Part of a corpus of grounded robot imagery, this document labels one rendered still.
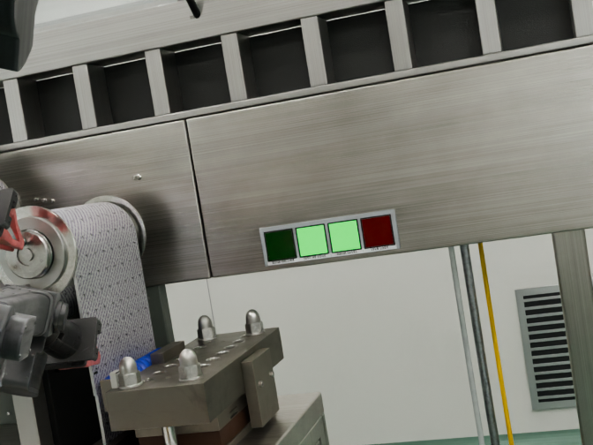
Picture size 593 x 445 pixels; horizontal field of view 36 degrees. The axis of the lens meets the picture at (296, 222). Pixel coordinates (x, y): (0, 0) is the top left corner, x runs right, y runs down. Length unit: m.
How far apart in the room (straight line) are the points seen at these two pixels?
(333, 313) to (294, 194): 2.47
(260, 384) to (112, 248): 0.34
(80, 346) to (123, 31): 0.65
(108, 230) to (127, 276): 0.09
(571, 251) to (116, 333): 0.83
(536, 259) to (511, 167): 2.38
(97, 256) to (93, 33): 0.48
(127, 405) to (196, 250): 0.41
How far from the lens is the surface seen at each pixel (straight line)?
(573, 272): 1.75
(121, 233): 1.59
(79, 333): 1.38
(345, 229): 1.60
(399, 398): 4.11
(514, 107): 1.57
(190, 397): 1.35
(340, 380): 4.13
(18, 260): 1.45
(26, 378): 1.27
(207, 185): 1.68
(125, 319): 1.57
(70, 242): 1.43
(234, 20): 1.67
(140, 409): 1.39
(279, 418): 1.58
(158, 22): 1.73
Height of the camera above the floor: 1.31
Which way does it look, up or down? 3 degrees down
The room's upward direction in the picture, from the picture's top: 9 degrees counter-clockwise
